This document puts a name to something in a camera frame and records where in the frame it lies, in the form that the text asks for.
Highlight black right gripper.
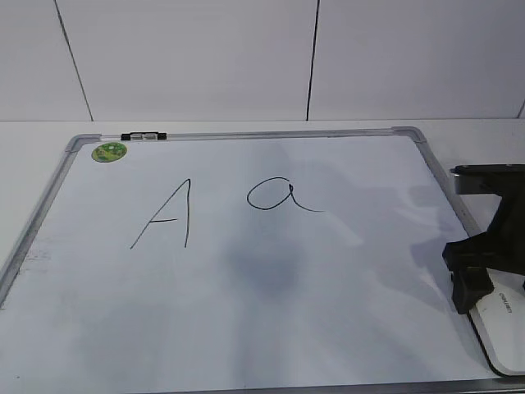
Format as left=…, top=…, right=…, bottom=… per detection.
left=442, top=187, right=524, bottom=314

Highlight white whiteboard eraser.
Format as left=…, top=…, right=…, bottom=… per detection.
left=448, top=270, right=524, bottom=378

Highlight black clear marker clip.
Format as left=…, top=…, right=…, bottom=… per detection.
left=120, top=131, right=167, bottom=141

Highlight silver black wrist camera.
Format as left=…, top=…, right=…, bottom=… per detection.
left=450, top=164, right=524, bottom=197

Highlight white board with grey frame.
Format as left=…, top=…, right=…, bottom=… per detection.
left=1, top=127, right=524, bottom=393

